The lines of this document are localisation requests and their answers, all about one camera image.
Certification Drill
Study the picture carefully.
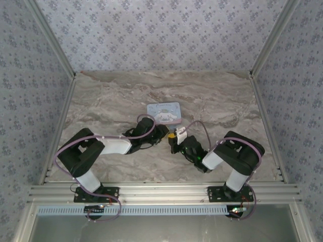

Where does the pastel cartoon bunny tin box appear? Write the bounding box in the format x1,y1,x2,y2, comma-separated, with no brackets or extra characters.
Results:
146,102,183,126

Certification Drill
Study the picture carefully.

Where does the controller board with LEDs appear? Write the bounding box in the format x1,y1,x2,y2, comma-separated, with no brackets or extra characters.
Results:
84,204,106,218
228,205,247,217

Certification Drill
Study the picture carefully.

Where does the grey metal panel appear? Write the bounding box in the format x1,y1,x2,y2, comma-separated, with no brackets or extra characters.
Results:
31,214,305,242

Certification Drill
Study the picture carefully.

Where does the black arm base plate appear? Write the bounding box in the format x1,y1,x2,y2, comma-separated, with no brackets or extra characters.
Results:
73,186,120,203
206,186,254,203

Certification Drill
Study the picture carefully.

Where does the aluminium front rail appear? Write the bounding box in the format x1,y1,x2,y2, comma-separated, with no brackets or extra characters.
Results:
27,183,302,204

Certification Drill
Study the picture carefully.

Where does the grey slotted cable duct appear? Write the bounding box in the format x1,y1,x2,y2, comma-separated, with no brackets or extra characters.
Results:
37,204,286,216

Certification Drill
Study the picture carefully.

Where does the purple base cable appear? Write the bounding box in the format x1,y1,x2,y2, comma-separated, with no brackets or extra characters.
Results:
228,185,257,220
85,195,122,223

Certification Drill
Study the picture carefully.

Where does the aluminium side rail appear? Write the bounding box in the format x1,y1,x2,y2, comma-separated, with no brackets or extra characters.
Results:
249,74,289,184
39,74,77,185

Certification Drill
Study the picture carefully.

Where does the aluminium corner post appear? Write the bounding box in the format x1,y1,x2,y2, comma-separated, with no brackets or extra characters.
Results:
249,0,302,78
26,0,77,78

